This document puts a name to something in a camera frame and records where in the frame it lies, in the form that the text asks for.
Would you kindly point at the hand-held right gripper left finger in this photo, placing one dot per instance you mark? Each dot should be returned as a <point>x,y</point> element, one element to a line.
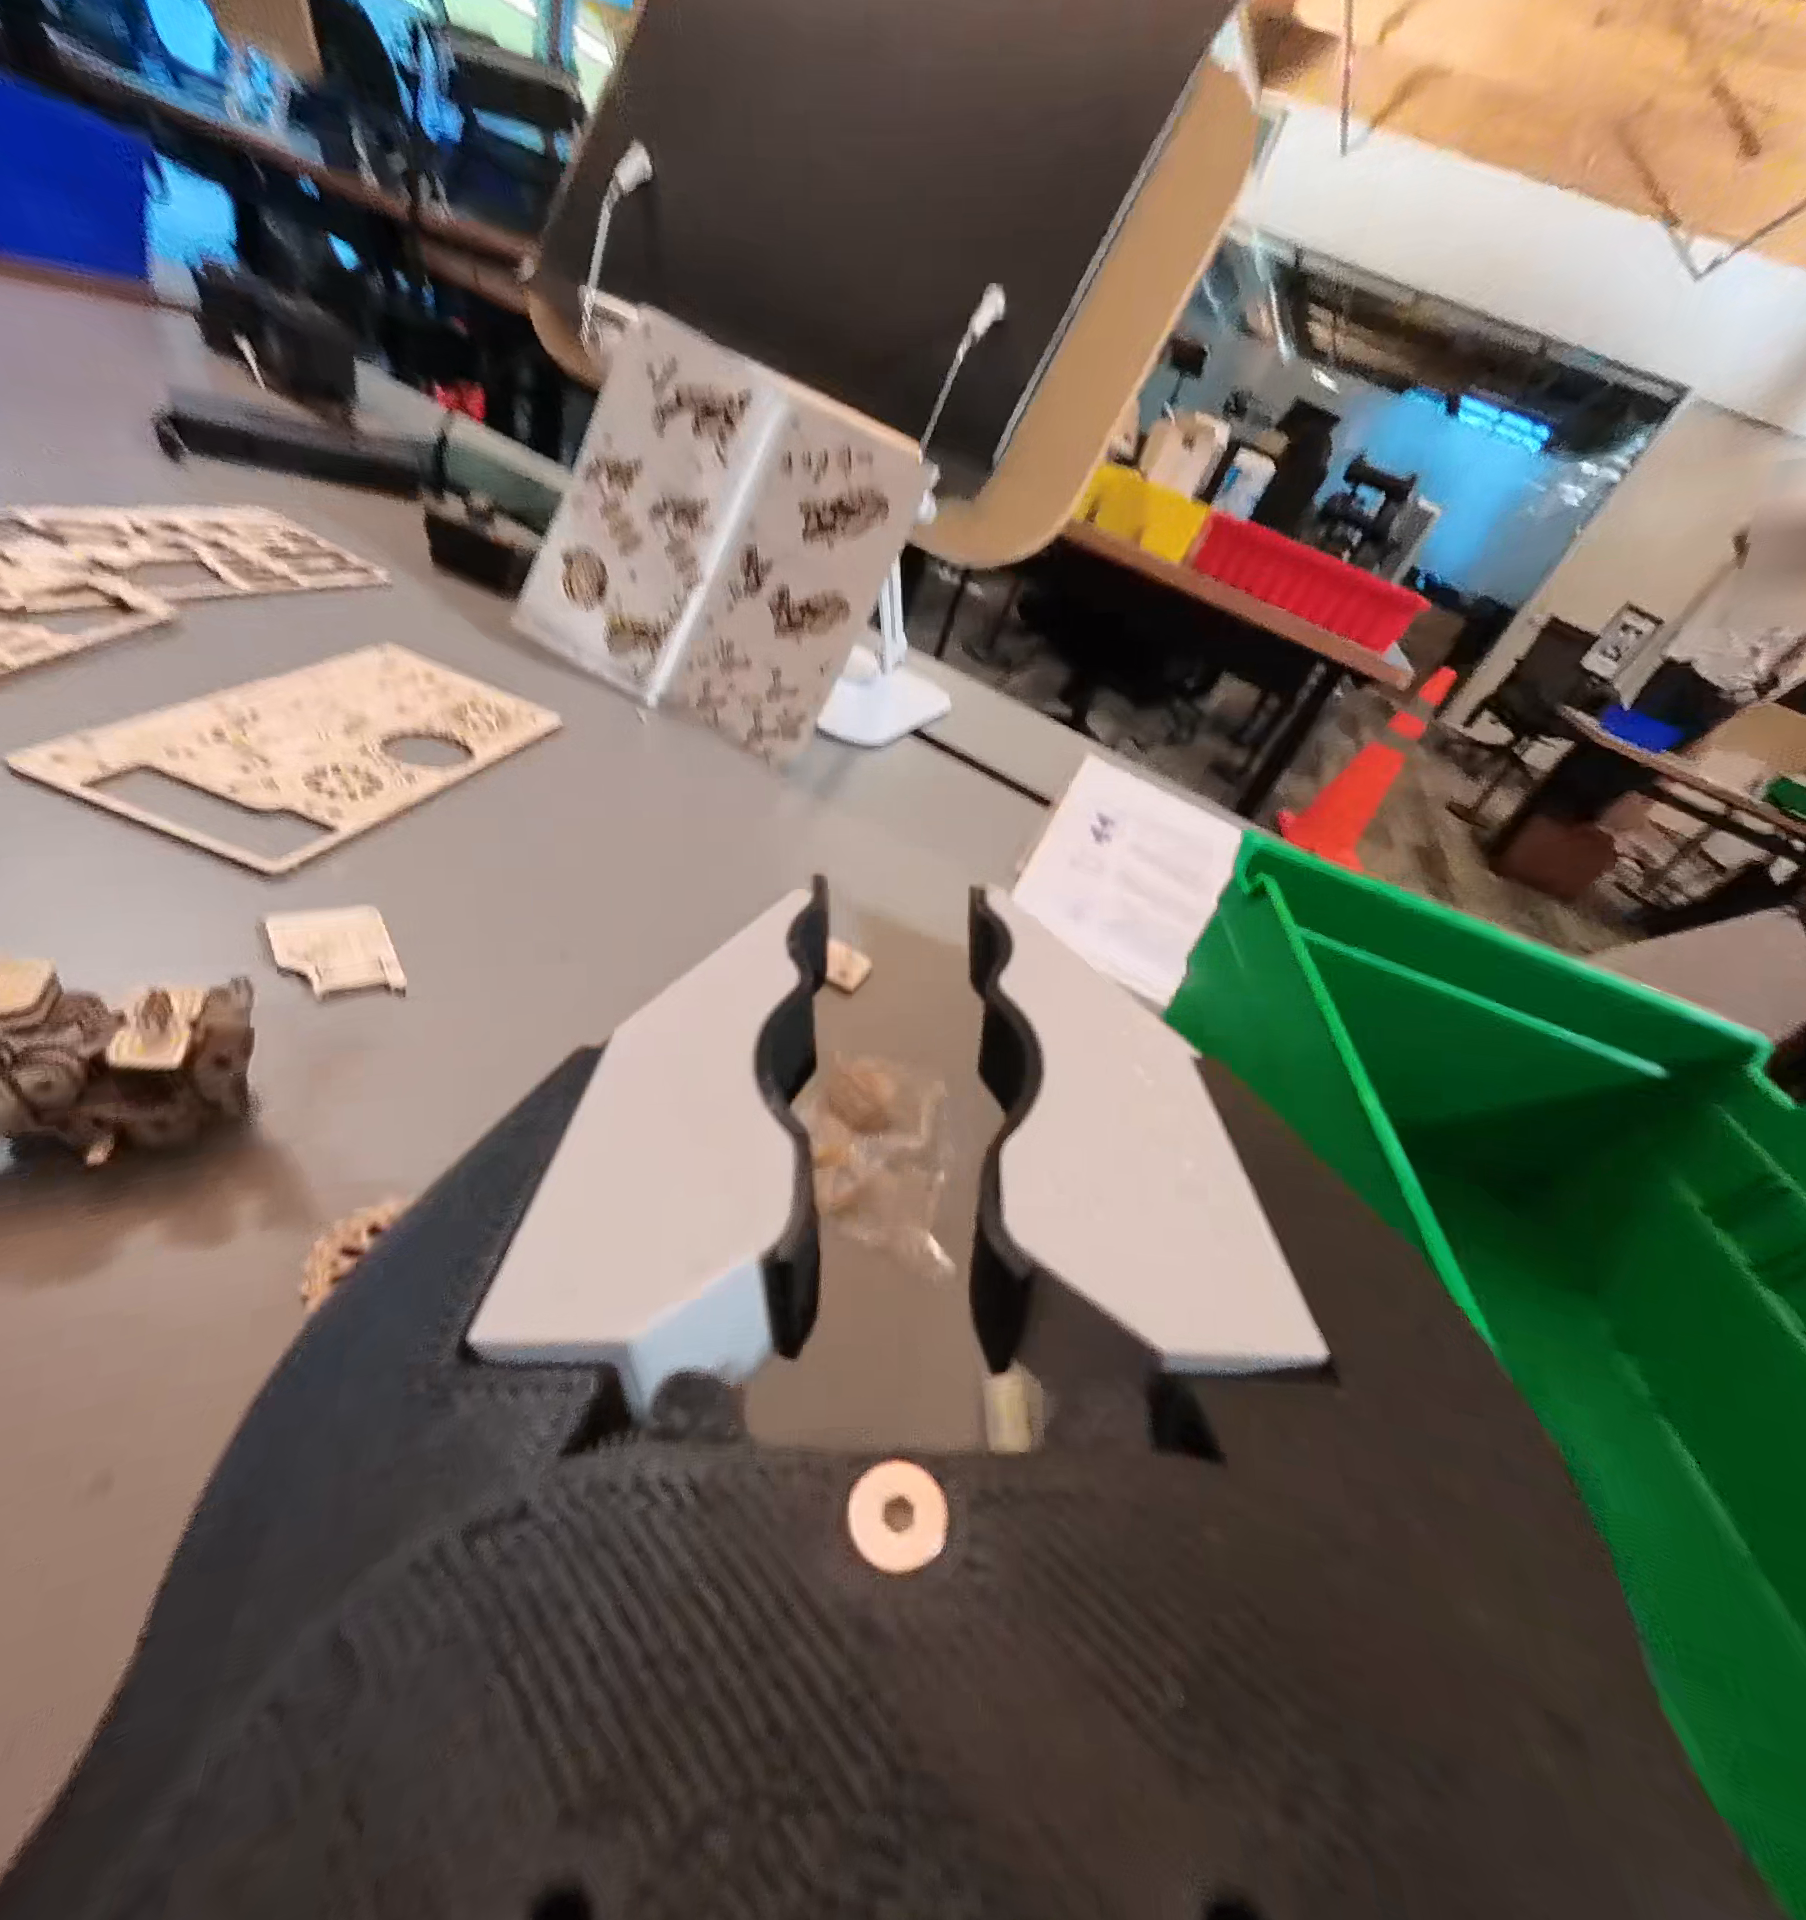
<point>665,1184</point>

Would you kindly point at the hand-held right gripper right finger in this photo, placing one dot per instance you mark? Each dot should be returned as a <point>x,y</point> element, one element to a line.
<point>1146,1199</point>

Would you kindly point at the clear plastic bag of parts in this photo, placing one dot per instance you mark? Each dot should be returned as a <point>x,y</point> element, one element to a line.
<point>877,1109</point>

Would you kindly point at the grey desk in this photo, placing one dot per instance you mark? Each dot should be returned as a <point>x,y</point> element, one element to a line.
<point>575,903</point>

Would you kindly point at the cluttered background desk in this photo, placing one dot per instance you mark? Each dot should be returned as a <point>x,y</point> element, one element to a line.
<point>1664,799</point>

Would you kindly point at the small notched wooden piece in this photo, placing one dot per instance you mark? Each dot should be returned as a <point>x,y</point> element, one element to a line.
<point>846,966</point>

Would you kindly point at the round wooden gear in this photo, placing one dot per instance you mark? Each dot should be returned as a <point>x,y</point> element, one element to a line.
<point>342,1255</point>

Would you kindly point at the white printed paper sheet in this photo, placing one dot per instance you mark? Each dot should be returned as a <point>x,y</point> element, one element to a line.
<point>1128,870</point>

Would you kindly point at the small slotted wooden panel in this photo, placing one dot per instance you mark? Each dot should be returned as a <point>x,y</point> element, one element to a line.
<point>334,950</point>

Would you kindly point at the green plastic bin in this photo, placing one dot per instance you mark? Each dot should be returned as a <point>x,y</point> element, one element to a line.
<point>1594,1199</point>

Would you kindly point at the orange traffic cone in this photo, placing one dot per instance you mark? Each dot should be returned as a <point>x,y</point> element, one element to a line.
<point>1361,799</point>

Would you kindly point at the white gooseneck lamp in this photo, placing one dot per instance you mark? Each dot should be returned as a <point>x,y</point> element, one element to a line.
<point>606,241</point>
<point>881,698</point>

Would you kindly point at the brown wooden table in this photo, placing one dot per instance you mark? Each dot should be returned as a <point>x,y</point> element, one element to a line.
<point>1265,624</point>

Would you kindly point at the wooden model vehicle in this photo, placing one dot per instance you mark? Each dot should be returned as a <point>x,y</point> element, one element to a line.
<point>78,1049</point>

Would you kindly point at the wooden sheet with large cutouts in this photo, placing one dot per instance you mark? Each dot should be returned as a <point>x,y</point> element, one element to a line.
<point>246,735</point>

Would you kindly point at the red plastic bin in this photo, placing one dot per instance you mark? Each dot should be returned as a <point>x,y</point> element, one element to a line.
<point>1310,582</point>

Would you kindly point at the small black box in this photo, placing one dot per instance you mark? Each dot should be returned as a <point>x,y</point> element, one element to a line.
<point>475,539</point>

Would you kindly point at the yellow plastic bin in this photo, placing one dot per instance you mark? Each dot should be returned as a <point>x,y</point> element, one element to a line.
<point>1146,512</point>

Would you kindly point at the laser-cut wooden parts sheet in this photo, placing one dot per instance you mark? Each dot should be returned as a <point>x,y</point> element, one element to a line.
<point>211,546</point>
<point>35,647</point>

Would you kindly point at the long black bar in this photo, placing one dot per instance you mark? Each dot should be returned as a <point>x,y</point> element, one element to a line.
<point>290,440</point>

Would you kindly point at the dark overhead panel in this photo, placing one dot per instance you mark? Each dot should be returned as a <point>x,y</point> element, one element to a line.
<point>877,192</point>

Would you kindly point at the background shelving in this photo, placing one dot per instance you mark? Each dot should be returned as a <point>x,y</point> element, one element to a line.
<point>378,192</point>

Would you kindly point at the blue plastic bin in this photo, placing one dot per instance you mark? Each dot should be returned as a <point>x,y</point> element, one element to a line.
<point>41,170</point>

